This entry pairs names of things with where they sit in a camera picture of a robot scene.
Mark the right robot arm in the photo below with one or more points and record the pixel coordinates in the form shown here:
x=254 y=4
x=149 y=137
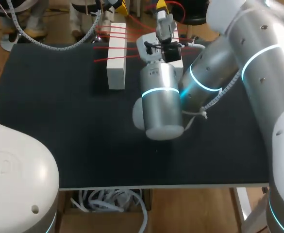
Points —
x=260 y=72

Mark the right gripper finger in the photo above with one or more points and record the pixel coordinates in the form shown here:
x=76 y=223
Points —
x=163 y=13

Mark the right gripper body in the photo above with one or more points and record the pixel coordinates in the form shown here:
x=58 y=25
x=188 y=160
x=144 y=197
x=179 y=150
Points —
x=149 y=48

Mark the person's legs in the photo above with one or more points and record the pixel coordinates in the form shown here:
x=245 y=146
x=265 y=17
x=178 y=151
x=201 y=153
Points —
x=77 y=17
x=35 y=17

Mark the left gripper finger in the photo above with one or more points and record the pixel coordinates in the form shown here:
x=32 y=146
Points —
x=122 y=9

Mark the cardboard box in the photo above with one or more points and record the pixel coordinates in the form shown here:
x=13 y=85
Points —
x=107 y=222

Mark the white block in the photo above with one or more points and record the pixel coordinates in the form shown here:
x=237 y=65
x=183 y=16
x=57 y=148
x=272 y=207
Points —
x=116 y=65

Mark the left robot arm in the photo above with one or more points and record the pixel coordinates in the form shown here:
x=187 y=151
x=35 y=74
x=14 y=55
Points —
x=15 y=170

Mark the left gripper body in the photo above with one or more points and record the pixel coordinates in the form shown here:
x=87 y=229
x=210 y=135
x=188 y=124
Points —
x=109 y=6

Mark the black chair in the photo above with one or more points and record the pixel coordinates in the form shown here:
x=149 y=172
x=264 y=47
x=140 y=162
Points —
x=194 y=12

